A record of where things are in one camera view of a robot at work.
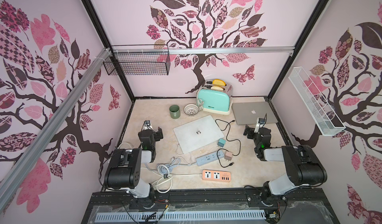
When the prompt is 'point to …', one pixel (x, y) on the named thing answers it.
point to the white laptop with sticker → (197, 133)
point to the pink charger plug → (228, 156)
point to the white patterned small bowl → (191, 109)
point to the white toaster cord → (200, 103)
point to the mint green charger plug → (221, 142)
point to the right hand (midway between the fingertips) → (253, 127)
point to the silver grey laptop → (247, 113)
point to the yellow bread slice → (219, 82)
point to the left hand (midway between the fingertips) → (151, 131)
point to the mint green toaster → (216, 96)
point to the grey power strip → (210, 158)
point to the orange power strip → (216, 175)
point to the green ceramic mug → (174, 111)
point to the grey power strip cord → (167, 168)
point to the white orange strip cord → (158, 182)
